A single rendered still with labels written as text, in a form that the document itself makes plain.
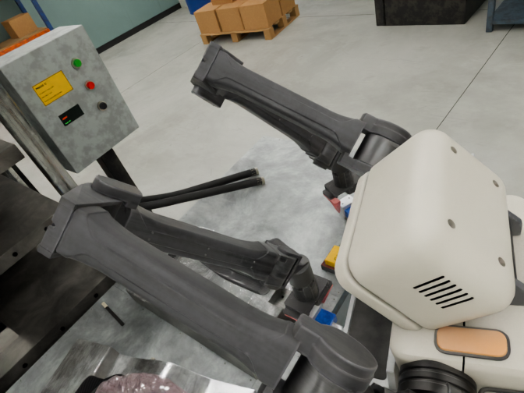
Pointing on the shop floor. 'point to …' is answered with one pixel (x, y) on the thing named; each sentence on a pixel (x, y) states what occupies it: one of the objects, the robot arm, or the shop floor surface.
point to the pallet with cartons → (244, 18)
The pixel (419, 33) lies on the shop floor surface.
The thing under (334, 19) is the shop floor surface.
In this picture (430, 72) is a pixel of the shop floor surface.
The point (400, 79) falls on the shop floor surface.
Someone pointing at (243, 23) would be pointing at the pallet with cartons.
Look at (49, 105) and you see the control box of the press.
